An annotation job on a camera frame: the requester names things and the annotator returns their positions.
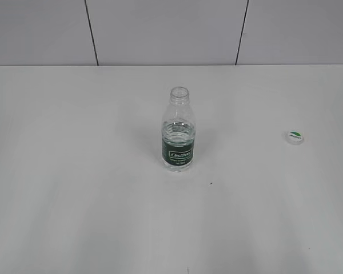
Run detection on clear cestbon water bottle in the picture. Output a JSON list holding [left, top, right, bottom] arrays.
[[161, 87, 196, 172]]

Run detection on white green bottle cap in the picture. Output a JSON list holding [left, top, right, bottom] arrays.
[[284, 131, 304, 146]]

